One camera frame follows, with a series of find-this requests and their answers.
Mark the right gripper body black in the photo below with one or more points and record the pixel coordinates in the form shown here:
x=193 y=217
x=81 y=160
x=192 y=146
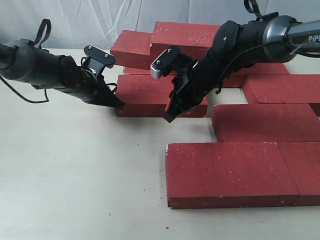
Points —
x=201 y=77

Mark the red brick right middle row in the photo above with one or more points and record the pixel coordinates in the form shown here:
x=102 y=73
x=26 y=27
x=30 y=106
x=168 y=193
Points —
x=283 y=89

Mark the red brick tilted stack left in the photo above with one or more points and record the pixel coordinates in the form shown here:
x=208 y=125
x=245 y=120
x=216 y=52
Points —
x=132 y=49

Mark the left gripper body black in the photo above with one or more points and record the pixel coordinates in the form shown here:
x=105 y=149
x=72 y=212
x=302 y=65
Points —
x=81 y=83

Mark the red brick third row right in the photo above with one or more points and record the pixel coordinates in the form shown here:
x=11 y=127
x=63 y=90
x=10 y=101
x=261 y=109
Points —
x=276 y=122

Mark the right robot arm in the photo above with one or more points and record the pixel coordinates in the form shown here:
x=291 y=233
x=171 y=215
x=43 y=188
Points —
x=234 y=47

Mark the white backdrop cloth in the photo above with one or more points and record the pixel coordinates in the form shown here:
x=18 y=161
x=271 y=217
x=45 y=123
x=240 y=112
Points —
x=77 y=23

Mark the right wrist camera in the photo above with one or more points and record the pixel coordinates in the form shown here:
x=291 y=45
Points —
x=171 y=59

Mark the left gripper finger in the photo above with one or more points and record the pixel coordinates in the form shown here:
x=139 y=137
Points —
x=116 y=103

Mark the red brick bottom stack left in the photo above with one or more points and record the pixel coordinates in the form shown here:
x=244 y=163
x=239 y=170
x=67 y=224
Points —
x=135 y=71

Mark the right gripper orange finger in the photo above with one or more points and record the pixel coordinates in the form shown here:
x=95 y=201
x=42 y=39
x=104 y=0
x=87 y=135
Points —
x=175 y=108

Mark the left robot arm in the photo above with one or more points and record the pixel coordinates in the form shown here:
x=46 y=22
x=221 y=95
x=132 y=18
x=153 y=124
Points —
x=25 y=63

